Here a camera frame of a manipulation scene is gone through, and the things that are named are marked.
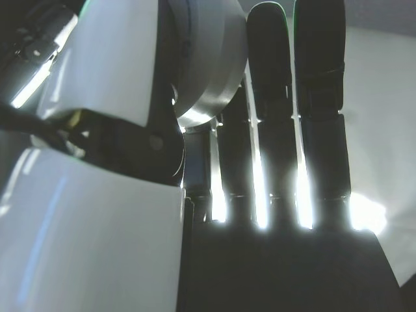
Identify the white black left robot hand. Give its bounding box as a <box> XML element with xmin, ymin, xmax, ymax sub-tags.
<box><xmin>0</xmin><ymin>0</ymin><xmax>404</xmax><ymax>312</ymax></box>

